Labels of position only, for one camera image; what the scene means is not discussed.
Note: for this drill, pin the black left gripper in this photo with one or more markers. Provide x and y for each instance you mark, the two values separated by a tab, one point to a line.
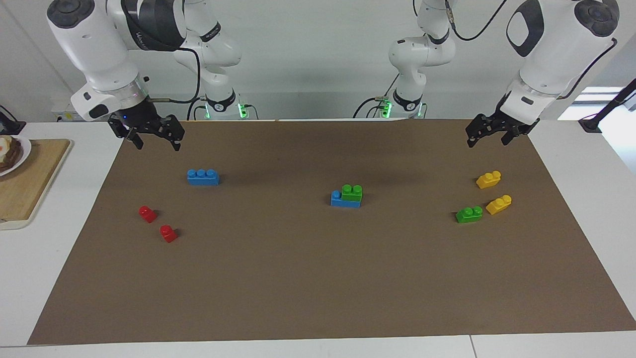
509	123

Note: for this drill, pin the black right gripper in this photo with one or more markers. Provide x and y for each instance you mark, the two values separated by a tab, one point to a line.
141	118

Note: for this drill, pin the green two-stud block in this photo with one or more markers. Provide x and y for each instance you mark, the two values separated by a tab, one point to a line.
469	215
352	193

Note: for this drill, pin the blue three-stud block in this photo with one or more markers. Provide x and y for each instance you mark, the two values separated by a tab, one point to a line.
340	202
202	178

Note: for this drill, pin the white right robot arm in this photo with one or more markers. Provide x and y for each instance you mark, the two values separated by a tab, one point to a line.
99	44

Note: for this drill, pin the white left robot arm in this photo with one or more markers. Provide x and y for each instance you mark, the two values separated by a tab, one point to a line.
551	49

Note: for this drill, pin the yellow two-stud block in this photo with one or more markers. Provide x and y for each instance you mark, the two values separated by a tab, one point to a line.
488	180
498	205

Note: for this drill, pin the red one-stud block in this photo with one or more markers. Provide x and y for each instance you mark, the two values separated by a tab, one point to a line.
168	233
147	214

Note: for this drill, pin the black clamp stand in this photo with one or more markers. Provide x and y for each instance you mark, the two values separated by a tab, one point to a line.
608	108

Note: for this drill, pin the white plate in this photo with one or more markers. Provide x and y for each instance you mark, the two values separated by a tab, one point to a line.
26	149

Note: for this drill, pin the wooden cutting board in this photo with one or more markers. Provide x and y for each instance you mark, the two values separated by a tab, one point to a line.
30	194

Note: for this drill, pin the black device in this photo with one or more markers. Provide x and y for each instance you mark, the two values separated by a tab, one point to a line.
9	122

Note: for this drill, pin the toast with fried egg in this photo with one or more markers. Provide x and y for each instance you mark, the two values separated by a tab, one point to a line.
9	155

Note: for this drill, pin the brown table mat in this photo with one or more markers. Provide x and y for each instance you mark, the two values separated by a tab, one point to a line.
298	273

